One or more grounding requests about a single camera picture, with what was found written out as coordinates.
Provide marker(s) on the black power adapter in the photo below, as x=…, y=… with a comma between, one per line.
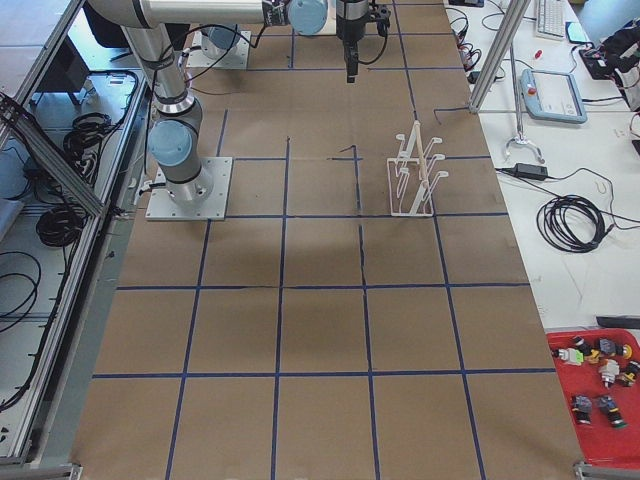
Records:
x=530, y=171

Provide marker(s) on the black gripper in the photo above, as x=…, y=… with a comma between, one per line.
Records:
x=350, y=22

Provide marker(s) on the blue teach pendant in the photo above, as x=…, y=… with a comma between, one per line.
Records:
x=552, y=96

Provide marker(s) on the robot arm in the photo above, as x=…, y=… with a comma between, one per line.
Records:
x=173, y=139
x=305, y=17

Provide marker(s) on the white keyboard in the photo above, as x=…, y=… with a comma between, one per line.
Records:
x=550, y=19

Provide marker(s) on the metal reacher grabber tool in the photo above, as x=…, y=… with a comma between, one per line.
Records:
x=520, y=140

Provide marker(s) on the white wire cup rack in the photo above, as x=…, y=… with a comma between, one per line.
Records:
x=413, y=174

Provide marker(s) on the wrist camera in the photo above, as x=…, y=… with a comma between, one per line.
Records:
x=380, y=16

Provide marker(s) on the red parts tray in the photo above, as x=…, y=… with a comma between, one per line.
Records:
x=599, y=375

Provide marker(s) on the aluminium frame post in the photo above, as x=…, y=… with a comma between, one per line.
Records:
x=500, y=44

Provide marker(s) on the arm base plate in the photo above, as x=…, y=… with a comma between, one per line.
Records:
x=204, y=198
x=204, y=53

